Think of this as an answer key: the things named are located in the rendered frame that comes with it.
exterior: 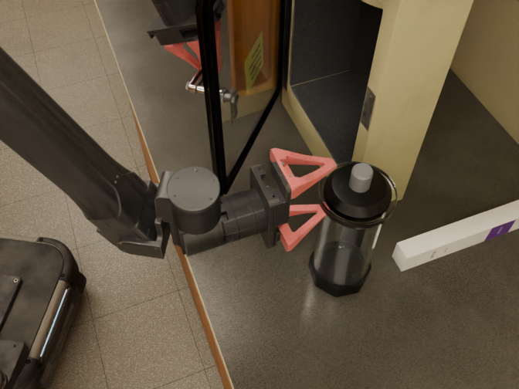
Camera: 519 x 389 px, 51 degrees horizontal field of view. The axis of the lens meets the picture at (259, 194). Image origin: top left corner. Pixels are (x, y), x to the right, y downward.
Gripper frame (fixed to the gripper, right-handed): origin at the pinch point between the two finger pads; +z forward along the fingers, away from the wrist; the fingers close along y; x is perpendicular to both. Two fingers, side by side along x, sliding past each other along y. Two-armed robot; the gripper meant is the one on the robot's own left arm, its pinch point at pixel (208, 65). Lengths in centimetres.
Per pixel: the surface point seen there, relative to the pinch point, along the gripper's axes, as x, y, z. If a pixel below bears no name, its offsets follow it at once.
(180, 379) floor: 16, 60, 105
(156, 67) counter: -22.4, 33.8, 13.4
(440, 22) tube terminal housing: -3.5, -34.6, -0.2
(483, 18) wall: -48, -31, 27
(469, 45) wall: -49, -27, 34
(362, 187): 13.6, -25.8, 12.2
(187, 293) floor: -12, 70, 100
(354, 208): 16.2, -25.0, 13.5
